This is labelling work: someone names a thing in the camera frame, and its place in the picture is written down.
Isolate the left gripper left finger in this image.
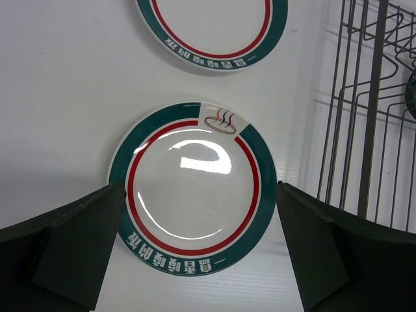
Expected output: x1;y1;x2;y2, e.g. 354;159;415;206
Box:
1;183;126;311

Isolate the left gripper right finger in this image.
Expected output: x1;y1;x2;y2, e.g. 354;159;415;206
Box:
276;182;415;311

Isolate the green red rimmed plate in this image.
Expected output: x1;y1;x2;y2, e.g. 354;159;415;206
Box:
107;102;277;277
136;0;289;72

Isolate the small teal patterned plate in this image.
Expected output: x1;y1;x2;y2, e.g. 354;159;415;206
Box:
405;73;416;119

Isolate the grey wire dish rack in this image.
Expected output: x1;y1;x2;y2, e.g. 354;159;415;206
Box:
316;1;415;233

